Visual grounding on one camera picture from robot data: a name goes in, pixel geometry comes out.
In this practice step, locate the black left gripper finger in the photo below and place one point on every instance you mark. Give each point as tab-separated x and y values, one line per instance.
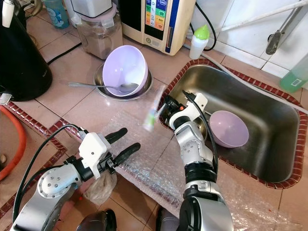
127	153
116	135

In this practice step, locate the metal spoon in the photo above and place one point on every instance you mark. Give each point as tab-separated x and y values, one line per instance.
127	87

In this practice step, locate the purple plastic bowl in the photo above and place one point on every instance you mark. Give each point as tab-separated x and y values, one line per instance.
125	67
228	129

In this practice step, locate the stainless steel dish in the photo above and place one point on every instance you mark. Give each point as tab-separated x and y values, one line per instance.
98	79

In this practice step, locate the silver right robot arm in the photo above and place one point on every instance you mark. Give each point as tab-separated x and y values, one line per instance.
192	144

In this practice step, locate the crumpled white plastic bag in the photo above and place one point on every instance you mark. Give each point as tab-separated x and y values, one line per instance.
101	190

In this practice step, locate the clear bubble wrap sheet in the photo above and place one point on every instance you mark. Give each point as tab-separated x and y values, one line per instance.
154	173

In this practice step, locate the white bottle green cap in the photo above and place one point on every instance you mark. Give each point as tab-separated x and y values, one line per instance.
198	45

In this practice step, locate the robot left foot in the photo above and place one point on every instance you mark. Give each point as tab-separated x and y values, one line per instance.
96	221

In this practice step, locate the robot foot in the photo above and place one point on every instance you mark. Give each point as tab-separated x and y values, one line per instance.
171	220
96	221

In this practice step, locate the cream water ionizer appliance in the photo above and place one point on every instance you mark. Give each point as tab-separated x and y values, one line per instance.
178	24

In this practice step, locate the stainless steel sink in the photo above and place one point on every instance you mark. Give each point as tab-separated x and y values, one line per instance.
264	110

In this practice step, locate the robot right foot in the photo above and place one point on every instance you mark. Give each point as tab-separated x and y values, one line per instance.
171	220

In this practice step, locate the green dish soap bottle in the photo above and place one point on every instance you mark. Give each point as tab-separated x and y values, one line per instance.
296	74

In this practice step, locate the black electric kettle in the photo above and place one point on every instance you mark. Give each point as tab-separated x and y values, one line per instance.
24	57

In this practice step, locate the white plastic container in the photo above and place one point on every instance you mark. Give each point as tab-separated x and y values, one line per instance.
71	13

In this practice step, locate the teal plastic bottle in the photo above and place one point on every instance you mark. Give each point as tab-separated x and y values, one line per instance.
56	13

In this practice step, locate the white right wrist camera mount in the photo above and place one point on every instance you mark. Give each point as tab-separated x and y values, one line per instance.
190	111

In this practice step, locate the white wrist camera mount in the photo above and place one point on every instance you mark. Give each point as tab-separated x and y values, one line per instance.
94	151
190	111

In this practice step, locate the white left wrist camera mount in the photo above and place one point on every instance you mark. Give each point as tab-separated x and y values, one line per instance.
94	151

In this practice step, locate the grey wall tap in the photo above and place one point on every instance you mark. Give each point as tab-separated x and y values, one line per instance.
274	42

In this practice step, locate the white wall pipe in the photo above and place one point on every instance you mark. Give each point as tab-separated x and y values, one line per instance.
264	16

